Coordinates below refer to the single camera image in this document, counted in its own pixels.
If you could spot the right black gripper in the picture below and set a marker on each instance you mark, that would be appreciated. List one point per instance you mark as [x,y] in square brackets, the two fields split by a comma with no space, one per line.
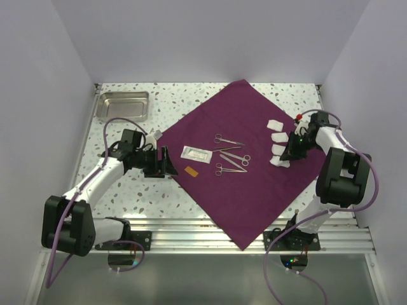
[291,150]

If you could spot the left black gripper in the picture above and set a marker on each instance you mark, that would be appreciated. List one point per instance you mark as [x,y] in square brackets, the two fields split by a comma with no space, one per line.
[159,168]

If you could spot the white gauze pad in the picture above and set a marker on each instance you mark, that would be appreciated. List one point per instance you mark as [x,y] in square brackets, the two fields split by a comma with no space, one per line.
[276,161]
[278,150]
[275,125]
[280,137]

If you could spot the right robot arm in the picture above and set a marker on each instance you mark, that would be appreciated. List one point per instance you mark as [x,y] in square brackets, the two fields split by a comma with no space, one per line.
[341,182]

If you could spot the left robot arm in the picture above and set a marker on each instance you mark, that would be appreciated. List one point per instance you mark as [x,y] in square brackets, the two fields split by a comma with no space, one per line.
[68,223]

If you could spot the orange bandage strip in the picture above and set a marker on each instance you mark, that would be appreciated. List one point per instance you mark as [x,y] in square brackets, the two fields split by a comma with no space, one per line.
[190,171]

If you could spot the white suture packet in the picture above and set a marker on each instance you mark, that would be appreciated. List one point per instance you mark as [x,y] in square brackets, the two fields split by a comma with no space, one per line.
[196,154]

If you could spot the middle metal scissors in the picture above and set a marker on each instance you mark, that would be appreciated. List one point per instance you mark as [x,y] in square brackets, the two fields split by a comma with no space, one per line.
[245,159]

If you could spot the lower hemostat clamp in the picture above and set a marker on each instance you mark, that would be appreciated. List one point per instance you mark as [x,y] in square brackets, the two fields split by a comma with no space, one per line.
[220,169]

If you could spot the thin metal forceps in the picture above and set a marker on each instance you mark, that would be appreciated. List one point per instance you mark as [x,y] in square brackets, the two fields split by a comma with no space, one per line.
[219,149]

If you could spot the purple cloth drape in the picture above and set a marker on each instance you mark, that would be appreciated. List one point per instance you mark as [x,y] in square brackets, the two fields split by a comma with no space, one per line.
[243,205]

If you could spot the upper small scissors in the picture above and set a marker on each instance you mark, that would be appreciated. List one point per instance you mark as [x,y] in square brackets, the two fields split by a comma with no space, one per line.
[219,138]

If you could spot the metal tweezers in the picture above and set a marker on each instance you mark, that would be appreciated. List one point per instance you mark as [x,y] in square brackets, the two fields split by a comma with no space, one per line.
[233,163]

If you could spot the stainless steel tray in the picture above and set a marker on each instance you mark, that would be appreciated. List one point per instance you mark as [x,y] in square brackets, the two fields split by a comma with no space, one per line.
[133,105]

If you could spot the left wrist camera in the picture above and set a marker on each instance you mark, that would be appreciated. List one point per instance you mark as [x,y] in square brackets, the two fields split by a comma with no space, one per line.
[155,136]

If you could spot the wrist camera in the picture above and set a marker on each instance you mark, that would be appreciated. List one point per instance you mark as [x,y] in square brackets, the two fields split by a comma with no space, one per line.
[301,125]
[155,136]

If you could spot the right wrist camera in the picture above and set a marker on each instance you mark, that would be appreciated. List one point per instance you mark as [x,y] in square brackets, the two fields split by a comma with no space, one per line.
[301,125]

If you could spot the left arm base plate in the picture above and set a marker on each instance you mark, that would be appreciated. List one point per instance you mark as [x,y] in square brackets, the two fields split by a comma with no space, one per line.
[144,238]

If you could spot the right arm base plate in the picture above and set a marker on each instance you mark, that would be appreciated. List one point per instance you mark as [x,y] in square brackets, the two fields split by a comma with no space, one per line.
[293,241]

